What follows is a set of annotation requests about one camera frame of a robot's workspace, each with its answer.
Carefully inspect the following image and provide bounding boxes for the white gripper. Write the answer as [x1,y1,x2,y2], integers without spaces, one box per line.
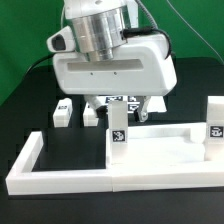
[47,27,177,122]

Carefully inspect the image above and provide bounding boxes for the white desk top tray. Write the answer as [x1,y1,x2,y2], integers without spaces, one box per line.
[106,122,224,168]

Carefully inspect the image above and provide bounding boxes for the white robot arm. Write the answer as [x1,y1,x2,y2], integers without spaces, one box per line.
[47,0,177,122]

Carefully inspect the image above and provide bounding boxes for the AprilTag marker sheet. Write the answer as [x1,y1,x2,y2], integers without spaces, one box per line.
[99,95,167,115]

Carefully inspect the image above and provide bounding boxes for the black cables on table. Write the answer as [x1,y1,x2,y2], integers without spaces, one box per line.
[25,53,55,75]

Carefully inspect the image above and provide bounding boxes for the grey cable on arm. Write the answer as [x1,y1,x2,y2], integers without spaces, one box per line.
[136,0,160,29]

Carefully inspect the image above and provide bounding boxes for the white U-shaped frame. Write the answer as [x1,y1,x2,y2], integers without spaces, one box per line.
[6,132,224,195]

